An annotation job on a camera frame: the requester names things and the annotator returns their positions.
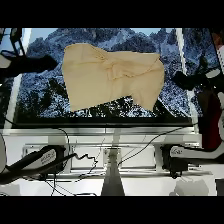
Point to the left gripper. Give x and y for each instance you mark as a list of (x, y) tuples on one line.
[(42, 63)]

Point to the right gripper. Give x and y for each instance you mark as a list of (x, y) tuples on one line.
[(184, 80)]

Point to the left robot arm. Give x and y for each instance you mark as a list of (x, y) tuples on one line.
[(31, 162)]

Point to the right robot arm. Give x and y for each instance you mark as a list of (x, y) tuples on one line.
[(200, 154)]

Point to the beige garment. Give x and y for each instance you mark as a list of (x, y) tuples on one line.
[(110, 78)]

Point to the silver frame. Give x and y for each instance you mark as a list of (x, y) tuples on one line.
[(113, 140)]

